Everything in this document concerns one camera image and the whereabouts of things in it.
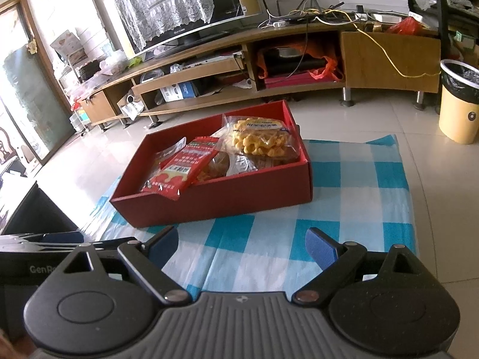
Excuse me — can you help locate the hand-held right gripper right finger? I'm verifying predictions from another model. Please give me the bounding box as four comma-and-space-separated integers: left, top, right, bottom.
292, 226, 425, 305

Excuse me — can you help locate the black shelf rack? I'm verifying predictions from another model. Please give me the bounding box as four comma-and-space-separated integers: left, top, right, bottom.
402, 0, 479, 115

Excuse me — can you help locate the black router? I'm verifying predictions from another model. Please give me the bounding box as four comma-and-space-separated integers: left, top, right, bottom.
258, 0, 345, 28

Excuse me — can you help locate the blue checkered tablecloth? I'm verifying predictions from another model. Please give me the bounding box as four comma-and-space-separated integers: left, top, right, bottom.
77, 135, 419, 302

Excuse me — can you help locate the yellow cable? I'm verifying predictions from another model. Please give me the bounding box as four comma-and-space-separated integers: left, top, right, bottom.
277, 0, 442, 78

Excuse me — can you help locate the red snack packet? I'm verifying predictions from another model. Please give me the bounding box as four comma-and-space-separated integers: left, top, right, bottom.
140, 136, 221, 202

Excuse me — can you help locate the white plastic bag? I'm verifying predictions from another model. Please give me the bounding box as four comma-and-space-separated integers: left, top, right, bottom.
120, 93, 145, 118

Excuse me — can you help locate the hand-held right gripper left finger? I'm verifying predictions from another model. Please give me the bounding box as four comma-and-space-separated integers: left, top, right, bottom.
62, 225, 193, 305

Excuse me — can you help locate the red cardboard box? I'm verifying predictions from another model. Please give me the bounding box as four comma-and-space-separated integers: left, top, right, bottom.
110, 99, 313, 229

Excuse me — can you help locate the glass sliding door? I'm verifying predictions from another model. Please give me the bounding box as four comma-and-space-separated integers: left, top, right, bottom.
0, 0, 75, 174

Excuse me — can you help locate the orange plastic bag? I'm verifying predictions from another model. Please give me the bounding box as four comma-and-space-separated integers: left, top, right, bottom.
256, 43, 345, 81

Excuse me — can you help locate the yellow trash bin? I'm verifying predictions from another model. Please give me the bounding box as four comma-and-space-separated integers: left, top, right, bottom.
439, 59, 479, 146

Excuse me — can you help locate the black chair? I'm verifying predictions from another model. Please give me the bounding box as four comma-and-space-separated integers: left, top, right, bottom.
0, 181, 79, 236

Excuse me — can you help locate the white and blue box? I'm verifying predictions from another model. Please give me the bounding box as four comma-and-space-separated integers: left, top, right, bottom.
161, 84, 197, 102

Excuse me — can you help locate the white lace cloth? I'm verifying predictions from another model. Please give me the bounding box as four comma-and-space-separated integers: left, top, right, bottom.
112, 0, 218, 51

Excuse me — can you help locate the printed cardboard box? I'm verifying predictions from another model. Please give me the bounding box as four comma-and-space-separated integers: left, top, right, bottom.
50, 30, 88, 64

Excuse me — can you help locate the wooden television cabinet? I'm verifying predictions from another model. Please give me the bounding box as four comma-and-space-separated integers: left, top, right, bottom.
77, 22, 442, 128

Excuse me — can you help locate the waffle packet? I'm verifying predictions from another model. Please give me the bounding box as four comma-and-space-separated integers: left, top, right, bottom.
221, 114, 302, 167

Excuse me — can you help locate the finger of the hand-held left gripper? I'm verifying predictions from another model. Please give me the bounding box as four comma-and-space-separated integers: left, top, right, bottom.
0, 231, 85, 249

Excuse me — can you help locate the black basket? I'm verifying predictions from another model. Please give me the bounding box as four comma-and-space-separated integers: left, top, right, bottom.
77, 60, 101, 81

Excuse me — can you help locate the white storage cart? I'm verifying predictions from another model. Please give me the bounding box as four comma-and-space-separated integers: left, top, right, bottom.
69, 99, 92, 133

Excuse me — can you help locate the red plastic bag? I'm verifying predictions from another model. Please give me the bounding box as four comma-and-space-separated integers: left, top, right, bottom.
387, 17, 425, 34

